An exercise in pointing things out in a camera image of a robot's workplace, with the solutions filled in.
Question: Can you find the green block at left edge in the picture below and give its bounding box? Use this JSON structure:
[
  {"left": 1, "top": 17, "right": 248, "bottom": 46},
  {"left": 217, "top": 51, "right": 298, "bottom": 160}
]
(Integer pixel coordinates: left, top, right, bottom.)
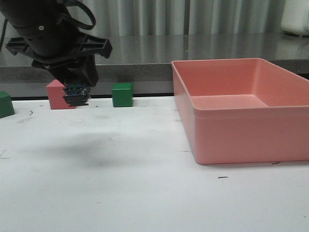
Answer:
[{"left": 0, "top": 91, "right": 15, "bottom": 118}]

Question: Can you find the yellow push button switch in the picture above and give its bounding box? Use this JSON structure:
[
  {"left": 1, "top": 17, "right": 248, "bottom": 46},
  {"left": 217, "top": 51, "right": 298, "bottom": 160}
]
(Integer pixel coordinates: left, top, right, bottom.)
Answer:
[{"left": 63, "top": 84, "right": 91, "bottom": 106}]

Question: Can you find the green wooden cube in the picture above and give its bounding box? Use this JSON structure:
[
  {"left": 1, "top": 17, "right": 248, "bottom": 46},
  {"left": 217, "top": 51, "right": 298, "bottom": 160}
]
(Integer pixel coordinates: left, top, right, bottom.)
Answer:
[{"left": 112, "top": 83, "right": 133, "bottom": 107}]

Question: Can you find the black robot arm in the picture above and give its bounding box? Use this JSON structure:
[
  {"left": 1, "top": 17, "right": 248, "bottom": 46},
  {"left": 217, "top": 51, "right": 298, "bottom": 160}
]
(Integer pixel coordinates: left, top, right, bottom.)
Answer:
[{"left": 0, "top": 0, "right": 112, "bottom": 87}]

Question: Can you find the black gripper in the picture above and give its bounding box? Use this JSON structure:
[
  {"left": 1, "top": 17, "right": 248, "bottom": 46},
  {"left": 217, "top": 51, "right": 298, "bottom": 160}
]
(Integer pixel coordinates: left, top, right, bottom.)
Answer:
[{"left": 6, "top": 22, "right": 112, "bottom": 87}]

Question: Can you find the grey steel back table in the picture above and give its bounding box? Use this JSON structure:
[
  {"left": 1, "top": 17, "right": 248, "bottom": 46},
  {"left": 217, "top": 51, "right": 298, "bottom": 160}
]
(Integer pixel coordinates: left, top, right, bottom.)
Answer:
[{"left": 0, "top": 32, "right": 309, "bottom": 98}]

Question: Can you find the pink plastic bin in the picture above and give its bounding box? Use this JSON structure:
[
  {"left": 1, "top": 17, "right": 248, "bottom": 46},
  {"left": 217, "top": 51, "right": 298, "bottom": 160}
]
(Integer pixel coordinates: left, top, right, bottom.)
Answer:
[{"left": 171, "top": 58, "right": 309, "bottom": 164}]

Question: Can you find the pink wooden cube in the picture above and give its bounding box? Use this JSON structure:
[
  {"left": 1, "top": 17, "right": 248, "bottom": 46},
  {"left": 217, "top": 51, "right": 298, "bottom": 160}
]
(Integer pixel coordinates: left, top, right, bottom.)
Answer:
[{"left": 46, "top": 80, "right": 76, "bottom": 110}]

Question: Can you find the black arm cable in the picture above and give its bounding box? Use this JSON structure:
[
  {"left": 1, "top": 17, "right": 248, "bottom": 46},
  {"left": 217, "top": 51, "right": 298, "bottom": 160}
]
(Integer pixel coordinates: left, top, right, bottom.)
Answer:
[{"left": 0, "top": 0, "right": 97, "bottom": 53}]

